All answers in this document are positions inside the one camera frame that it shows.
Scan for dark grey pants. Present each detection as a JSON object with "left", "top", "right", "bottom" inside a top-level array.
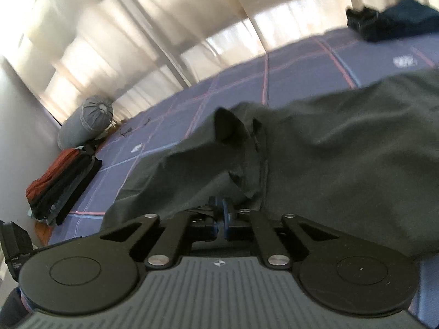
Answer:
[{"left": 102, "top": 69, "right": 438, "bottom": 257}]

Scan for stack of folded clothes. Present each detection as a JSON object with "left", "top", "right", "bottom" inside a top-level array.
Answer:
[{"left": 25, "top": 148, "right": 102, "bottom": 226}]

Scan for grey bolster pillow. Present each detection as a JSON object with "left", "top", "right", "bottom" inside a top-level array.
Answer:
[{"left": 57, "top": 95, "right": 113, "bottom": 150}]

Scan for blue checked bed sheet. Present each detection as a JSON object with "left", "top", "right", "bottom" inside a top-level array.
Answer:
[{"left": 50, "top": 29, "right": 438, "bottom": 327}]

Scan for beige sheer curtain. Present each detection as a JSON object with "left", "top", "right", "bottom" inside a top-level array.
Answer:
[{"left": 0, "top": 0, "right": 439, "bottom": 124}]

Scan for dark navy crumpled garment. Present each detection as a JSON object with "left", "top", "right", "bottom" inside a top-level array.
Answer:
[{"left": 346, "top": 0, "right": 438, "bottom": 42}]

